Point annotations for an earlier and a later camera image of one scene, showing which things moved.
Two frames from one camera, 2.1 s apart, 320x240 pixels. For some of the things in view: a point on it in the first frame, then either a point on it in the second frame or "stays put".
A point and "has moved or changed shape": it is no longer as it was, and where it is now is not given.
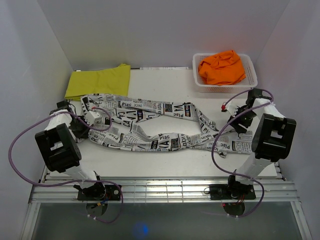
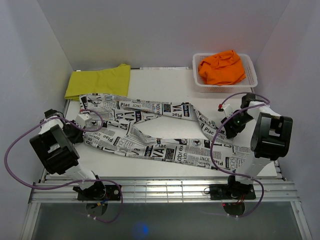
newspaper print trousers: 111,122 has moved or changed shape
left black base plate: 112,192 stays put
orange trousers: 223,68 stays put
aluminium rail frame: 277,189 stays put
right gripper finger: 231,118 -> 223,120
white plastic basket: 244,86 stays put
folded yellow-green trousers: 116,82 stays put
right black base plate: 224,192 stays put
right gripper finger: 238,128 -> 230,133
